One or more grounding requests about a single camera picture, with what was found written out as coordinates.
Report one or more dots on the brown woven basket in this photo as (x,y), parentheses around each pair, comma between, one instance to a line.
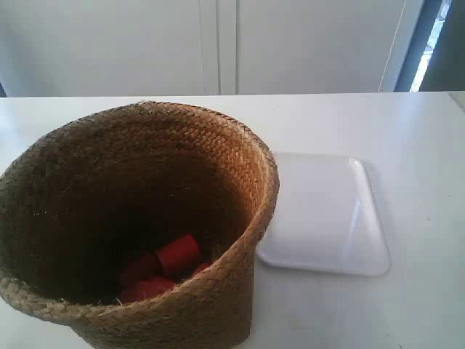
(90,197)

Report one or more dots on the dark red oval object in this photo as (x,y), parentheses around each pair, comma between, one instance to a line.
(200,268)

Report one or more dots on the white plastic tray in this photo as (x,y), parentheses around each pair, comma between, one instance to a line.
(325,218)

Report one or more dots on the red cylinder front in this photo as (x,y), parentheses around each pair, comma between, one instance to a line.
(145,289)

